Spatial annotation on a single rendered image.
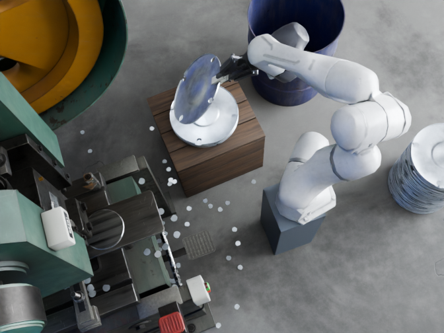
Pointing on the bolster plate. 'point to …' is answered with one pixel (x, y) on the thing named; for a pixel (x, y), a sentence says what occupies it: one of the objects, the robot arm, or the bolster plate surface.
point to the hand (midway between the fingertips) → (219, 78)
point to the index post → (92, 180)
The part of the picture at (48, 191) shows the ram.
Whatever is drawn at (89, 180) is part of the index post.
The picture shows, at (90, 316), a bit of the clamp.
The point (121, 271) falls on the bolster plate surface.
